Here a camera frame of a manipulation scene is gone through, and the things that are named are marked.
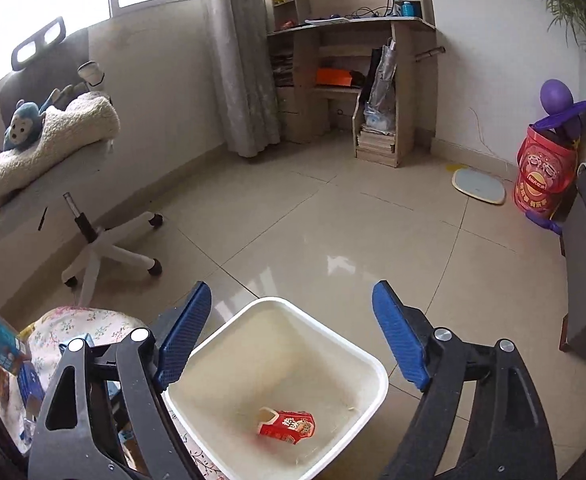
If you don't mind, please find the red snack wrapper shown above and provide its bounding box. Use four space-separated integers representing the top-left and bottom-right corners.
257 408 316 445

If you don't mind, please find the white plastic trash bin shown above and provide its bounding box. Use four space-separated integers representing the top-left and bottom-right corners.
163 297 389 479

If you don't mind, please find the wooden computer desk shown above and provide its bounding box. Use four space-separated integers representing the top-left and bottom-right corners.
266 0 444 167

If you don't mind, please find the blue toothpaste box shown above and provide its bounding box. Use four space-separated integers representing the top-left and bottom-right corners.
18 361 46 419

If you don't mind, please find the grey window curtain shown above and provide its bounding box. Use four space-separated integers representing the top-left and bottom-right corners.
204 0 280 158

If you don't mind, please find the cream fluffy blanket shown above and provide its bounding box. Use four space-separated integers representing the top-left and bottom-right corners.
0 92 121 207

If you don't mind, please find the bathroom scale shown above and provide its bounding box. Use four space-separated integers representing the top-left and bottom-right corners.
451 168 506 206

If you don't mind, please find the floral tablecloth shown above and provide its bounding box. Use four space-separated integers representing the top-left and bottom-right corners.
0 304 227 480

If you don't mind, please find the grey office chair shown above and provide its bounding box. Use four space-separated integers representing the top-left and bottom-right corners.
0 18 164 307

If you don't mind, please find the blue monkey plush toy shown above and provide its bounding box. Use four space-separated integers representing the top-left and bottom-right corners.
2 88 61 152

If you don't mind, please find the purple balloon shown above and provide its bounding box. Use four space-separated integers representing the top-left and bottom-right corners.
539 79 574 115

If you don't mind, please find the red printed bucket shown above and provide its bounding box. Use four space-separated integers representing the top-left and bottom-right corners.
513 125 577 219

